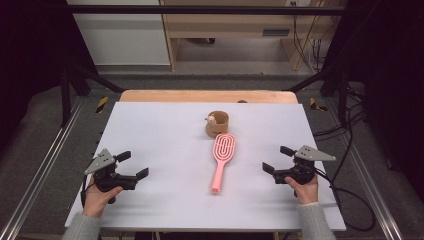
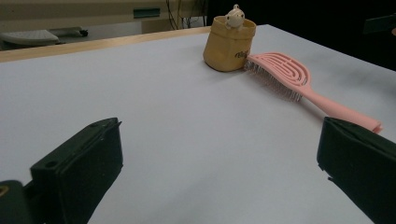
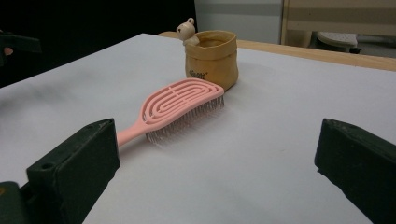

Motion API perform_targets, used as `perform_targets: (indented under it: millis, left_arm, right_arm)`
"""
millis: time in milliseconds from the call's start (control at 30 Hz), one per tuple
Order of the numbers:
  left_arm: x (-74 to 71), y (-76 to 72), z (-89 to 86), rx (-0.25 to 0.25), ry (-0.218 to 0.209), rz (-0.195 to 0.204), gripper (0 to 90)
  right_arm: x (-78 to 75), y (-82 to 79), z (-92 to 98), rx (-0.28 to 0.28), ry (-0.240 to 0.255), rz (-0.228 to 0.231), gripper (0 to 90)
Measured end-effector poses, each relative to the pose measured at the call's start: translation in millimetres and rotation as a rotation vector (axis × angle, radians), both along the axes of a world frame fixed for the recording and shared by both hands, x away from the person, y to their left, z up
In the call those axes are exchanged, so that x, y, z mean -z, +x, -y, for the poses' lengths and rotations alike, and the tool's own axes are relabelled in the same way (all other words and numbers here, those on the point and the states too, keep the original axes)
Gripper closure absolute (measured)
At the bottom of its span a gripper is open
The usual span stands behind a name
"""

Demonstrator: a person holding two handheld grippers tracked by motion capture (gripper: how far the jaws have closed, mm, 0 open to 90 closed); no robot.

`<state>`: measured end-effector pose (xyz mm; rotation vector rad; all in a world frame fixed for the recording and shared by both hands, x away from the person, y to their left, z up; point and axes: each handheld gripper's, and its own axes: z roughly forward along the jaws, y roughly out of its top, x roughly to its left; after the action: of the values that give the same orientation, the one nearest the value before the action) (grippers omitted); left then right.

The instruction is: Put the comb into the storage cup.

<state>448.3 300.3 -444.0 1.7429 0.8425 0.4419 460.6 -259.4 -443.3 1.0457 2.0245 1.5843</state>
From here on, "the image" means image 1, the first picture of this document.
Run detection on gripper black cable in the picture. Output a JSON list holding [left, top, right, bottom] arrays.
[[314, 167, 377, 233], [80, 181, 95, 208]]

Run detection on aluminium floor rail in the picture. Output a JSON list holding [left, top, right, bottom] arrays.
[[323, 99, 405, 240], [0, 96, 86, 240]]

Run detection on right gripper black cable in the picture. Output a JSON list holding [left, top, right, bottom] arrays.
[[314, 167, 377, 233]]

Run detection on white board sheet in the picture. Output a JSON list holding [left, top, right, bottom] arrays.
[[64, 101, 347, 232]]

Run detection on black floor cables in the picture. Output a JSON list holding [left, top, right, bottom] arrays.
[[312, 83, 368, 185]]

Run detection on yellow black tape marker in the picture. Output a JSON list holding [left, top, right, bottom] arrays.
[[309, 97, 329, 113], [95, 96, 110, 114]]

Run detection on black frame stand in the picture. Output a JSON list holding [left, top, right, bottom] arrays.
[[59, 62, 125, 128], [285, 64, 350, 125]]

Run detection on pink hairbrush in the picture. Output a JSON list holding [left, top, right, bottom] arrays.
[[209, 133, 237, 194]]

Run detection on person's left hand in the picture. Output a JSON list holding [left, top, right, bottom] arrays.
[[82, 176, 124, 218]]

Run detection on wooden table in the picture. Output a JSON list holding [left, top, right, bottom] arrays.
[[119, 89, 299, 104]]

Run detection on brown round wooden holder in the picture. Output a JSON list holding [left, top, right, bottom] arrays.
[[204, 110, 230, 139]]

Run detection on black horizontal frame bar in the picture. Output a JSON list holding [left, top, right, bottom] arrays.
[[43, 4, 349, 16]]

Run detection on white cabinet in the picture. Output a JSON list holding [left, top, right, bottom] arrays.
[[65, 0, 172, 66]]

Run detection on black curtain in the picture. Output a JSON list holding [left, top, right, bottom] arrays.
[[0, 0, 98, 155], [323, 0, 424, 196]]

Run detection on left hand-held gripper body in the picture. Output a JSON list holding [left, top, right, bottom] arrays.
[[83, 148, 138, 194]]

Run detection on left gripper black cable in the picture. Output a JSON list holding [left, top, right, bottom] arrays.
[[80, 181, 95, 208]]

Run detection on person's right hand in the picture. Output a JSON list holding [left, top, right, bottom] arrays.
[[284, 173, 319, 205]]

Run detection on hanging cables by desk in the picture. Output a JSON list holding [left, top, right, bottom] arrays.
[[291, 13, 332, 73]]

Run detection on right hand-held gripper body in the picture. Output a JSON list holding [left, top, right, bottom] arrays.
[[273, 144, 337, 186]]

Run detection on light wooden desk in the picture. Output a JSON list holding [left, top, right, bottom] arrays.
[[159, 0, 336, 72]]

